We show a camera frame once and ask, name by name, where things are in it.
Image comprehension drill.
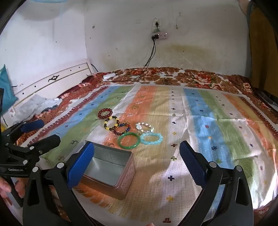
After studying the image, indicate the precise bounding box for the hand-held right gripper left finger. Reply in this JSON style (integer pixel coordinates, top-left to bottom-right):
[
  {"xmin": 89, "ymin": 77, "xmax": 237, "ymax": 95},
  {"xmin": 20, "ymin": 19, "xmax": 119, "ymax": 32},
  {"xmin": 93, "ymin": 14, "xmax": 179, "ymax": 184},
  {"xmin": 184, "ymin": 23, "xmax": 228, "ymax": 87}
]
[{"xmin": 23, "ymin": 141, "xmax": 96, "ymax": 226}]

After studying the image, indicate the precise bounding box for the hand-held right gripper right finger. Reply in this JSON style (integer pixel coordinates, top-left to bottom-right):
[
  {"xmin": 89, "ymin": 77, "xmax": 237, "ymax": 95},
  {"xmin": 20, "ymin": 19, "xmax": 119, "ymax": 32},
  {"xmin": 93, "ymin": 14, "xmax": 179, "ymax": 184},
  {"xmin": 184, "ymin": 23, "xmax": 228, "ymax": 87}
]
[{"xmin": 178, "ymin": 140, "xmax": 254, "ymax": 226}]

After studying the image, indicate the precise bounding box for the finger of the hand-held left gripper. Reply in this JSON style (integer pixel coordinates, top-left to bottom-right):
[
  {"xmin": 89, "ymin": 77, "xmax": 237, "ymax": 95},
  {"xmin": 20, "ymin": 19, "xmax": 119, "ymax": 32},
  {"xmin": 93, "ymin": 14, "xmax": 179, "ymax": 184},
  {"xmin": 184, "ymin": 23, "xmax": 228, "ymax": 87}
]
[
  {"xmin": 0, "ymin": 119, "xmax": 45, "ymax": 146},
  {"xmin": 0, "ymin": 134, "xmax": 61, "ymax": 168}
]

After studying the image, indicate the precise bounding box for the light blue bead bracelet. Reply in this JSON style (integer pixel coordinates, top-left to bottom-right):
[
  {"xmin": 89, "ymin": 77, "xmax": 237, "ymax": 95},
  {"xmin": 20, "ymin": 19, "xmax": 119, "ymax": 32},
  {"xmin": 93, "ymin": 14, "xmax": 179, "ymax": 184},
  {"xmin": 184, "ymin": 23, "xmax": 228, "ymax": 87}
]
[{"xmin": 140, "ymin": 132, "xmax": 163, "ymax": 146}]

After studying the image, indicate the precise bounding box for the green jade bangle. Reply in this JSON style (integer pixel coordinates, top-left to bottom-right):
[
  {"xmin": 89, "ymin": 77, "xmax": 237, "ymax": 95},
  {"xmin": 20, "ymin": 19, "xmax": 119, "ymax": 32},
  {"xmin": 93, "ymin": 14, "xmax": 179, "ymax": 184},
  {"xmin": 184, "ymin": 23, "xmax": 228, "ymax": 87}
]
[{"xmin": 117, "ymin": 133, "xmax": 140, "ymax": 150}]

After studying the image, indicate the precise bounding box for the yellow and black bead bracelet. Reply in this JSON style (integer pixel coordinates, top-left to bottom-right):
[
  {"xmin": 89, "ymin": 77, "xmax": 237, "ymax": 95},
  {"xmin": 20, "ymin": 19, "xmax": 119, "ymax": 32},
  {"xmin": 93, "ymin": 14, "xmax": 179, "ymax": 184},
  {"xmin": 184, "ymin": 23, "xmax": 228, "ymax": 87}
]
[{"xmin": 104, "ymin": 116, "xmax": 120, "ymax": 131}]

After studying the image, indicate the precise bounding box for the rectangular metal tin box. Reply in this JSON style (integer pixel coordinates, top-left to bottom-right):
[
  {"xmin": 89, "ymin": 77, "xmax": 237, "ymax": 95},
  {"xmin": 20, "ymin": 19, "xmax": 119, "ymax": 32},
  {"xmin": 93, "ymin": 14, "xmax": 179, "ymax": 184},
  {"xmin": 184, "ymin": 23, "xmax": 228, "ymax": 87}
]
[{"xmin": 81, "ymin": 141, "xmax": 136, "ymax": 200}]

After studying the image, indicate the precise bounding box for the dark red bead bracelet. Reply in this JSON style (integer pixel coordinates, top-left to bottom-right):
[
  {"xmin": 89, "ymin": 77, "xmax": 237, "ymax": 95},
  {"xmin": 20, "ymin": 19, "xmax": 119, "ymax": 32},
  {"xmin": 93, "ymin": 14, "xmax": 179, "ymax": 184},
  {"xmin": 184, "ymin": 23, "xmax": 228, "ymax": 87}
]
[{"xmin": 98, "ymin": 108, "xmax": 113, "ymax": 120}]

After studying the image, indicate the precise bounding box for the multicolour glass bead bracelet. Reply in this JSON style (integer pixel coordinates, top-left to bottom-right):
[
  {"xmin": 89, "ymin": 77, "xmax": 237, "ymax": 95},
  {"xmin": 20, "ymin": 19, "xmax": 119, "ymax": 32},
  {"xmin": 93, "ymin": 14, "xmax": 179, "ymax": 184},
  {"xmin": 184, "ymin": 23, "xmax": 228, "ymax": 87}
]
[{"xmin": 114, "ymin": 122, "xmax": 132, "ymax": 136}]

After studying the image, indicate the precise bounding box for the clear crystal bead bracelet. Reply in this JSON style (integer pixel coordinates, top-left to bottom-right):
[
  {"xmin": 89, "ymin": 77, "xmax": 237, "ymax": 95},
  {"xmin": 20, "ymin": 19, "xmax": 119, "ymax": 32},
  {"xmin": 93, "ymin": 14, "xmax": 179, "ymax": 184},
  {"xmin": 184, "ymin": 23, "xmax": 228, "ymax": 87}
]
[{"xmin": 135, "ymin": 122, "xmax": 155, "ymax": 133}]

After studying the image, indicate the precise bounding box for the person's left hand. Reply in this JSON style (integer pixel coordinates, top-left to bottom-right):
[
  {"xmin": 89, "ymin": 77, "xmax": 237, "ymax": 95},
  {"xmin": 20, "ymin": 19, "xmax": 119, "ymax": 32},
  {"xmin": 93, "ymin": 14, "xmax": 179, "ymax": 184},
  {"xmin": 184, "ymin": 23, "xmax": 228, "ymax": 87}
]
[{"xmin": 0, "ymin": 178, "xmax": 27, "ymax": 199}]

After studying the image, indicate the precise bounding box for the grey white crumpled cloth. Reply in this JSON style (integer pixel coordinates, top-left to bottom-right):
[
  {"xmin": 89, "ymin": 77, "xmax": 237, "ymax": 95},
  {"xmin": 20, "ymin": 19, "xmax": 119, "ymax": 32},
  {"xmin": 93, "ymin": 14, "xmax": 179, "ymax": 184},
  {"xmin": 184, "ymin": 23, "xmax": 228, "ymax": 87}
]
[{"xmin": 13, "ymin": 94, "xmax": 63, "ymax": 122}]

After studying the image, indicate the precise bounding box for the teal pillow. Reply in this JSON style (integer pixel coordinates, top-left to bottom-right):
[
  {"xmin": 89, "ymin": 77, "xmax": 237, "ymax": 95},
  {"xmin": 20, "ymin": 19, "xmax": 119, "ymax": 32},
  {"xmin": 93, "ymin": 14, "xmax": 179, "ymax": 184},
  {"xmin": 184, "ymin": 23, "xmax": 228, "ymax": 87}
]
[{"xmin": 0, "ymin": 64, "xmax": 18, "ymax": 114}]

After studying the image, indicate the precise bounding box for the striped patterned blanket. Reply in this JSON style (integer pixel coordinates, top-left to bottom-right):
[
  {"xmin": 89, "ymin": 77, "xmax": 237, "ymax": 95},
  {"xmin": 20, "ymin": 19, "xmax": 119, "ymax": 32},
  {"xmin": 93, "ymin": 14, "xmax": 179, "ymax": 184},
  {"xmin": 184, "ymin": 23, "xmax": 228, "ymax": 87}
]
[{"xmin": 22, "ymin": 84, "xmax": 278, "ymax": 226}]

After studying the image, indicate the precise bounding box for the white cabinet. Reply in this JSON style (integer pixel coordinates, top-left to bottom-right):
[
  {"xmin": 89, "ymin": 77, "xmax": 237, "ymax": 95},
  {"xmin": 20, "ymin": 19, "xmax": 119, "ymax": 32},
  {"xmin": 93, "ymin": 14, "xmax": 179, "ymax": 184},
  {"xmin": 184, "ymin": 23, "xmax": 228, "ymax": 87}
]
[{"xmin": 6, "ymin": 58, "xmax": 99, "ymax": 122}]

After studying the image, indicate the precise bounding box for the red floral bedsheet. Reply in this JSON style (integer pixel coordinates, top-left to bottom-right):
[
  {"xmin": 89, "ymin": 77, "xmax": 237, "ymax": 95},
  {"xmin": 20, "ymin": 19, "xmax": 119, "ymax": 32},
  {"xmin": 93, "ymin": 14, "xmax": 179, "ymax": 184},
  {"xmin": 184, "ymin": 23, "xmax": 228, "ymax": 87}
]
[{"xmin": 13, "ymin": 67, "xmax": 278, "ymax": 152}]

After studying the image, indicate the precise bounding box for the white power strip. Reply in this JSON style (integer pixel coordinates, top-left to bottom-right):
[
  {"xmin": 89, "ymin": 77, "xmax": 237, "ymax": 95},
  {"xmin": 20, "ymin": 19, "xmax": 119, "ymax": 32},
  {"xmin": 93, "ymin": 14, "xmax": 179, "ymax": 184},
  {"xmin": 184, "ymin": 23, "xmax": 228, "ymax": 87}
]
[{"xmin": 151, "ymin": 31, "xmax": 169, "ymax": 40}]

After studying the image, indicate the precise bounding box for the yellow hanging cloth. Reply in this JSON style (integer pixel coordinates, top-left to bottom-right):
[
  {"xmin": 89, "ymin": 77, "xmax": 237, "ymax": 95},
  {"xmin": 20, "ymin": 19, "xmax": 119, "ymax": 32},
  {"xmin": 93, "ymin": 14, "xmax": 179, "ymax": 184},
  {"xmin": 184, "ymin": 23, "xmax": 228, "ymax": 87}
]
[{"xmin": 248, "ymin": 9, "xmax": 273, "ymax": 90}]

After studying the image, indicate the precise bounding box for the black power cable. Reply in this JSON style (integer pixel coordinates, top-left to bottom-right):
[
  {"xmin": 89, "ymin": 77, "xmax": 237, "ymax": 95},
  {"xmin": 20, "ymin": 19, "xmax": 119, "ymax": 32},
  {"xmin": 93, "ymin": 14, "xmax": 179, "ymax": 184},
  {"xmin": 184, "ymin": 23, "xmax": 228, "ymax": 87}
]
[{"xmin": 102, "ymin": 36, "xmax": 158, "ymax": 82}]

